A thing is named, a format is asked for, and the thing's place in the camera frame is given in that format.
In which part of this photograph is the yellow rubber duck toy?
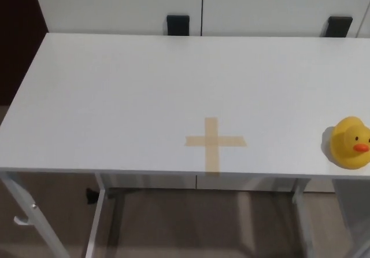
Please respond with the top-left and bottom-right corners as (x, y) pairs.
(330, 116), (370, 171)

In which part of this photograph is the white desk apron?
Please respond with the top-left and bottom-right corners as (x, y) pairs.
(99, 173), (298, 191)

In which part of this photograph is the white desk leg with hook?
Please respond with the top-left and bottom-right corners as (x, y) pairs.
(0, 172), (72, 258)

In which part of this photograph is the long beige tape strip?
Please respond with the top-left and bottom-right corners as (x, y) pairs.
(204, 117), (221, 174)

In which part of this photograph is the black floor object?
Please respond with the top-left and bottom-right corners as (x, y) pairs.
(84, 187), (101, 205)

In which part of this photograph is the white cabinet door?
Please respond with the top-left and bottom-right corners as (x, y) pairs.
(202, 0), (370, 38)
(30, 0), (204, 36)

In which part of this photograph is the dark maroon panel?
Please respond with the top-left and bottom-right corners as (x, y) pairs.
(0, 0), (50, 107)

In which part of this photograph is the black bracket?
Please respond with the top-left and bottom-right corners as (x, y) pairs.
(327, 16), (353, 38)
(166, 14), (191, 36)

